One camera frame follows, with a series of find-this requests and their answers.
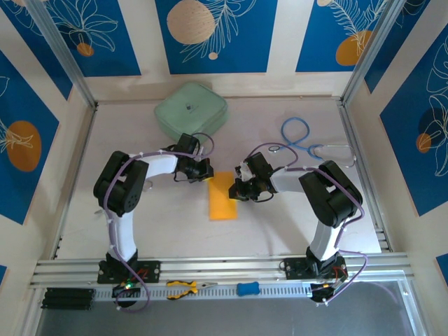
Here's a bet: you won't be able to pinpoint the blue bone shaped block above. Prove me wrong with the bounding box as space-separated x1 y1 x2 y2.
236 281 260 297

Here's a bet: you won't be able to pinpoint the circuit board with green light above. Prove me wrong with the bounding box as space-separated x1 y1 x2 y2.
111 282 141 299

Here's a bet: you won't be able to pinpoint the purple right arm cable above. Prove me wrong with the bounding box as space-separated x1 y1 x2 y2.
246 142 370 305

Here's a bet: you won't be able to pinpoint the grey slotted cable duct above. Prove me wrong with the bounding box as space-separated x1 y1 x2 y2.
93 282 316 302

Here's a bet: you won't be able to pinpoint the blue stethoscope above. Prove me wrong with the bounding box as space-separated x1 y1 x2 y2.
268 117 358 167

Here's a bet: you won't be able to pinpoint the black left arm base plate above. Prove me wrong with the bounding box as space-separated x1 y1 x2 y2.
97 259 162 284

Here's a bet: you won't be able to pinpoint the grey metal panel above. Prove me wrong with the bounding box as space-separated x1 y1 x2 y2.
34 279 430 336

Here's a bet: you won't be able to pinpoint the long aluminium base rail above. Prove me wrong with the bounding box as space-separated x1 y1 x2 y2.
29 252 416 291

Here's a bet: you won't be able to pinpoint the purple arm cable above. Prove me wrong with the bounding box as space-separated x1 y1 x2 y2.
246 142 370 305
104 132 215 313

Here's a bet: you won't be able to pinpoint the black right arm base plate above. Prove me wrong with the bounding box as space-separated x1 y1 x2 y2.
283 257 348 281

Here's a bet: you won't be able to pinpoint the aluminium frame post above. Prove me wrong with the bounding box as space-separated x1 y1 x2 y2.
24 0 99 109
339 0 403 106

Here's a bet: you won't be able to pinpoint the black stacked bars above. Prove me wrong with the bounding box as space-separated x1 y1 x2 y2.
41 287 96 311

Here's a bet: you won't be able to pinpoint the circuit board with orange wires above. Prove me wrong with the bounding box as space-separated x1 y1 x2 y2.
310 279 347 302

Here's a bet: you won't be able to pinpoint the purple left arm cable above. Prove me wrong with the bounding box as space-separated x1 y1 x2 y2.
104 132 215 313

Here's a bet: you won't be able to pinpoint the aluminium side rail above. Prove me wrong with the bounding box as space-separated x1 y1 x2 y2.
52 104 99 260
337 99 392 253

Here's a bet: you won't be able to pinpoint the mint green zip case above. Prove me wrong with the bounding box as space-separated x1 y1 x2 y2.
154 81 229 144

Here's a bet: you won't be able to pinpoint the yellow handled pliers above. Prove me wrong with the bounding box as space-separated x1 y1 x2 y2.
166 279 218 300

